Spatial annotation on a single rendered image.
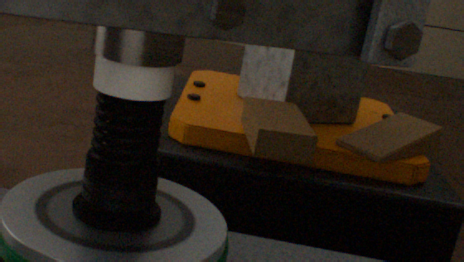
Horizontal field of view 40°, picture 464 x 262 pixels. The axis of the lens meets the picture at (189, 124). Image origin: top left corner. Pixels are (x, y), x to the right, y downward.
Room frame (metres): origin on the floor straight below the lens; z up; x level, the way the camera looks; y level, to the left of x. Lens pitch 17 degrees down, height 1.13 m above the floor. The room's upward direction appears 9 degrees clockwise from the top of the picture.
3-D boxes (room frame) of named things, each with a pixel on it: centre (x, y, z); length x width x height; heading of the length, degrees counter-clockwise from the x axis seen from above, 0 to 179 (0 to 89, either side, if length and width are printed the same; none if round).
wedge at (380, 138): (1.17, -0.38, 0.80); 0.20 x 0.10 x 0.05; 132
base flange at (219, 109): (1.35, -0.22, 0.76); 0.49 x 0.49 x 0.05; 87
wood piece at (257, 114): (1.10, -0.15, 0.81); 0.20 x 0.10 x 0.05; 5
